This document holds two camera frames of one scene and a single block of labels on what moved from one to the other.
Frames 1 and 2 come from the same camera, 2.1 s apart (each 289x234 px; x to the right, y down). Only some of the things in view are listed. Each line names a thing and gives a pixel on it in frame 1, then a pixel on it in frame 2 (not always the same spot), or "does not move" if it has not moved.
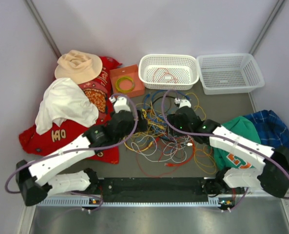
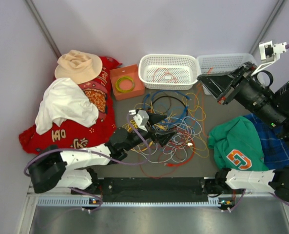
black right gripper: x=173 y=120 to x=217 y=84
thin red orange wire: x=161 y=71 does not move
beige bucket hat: x=79 y=67 does not move
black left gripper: x=142 y=123 to x=162 y=138
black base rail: x=154 y=189 does not move
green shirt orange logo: x=242 y=126 does not move
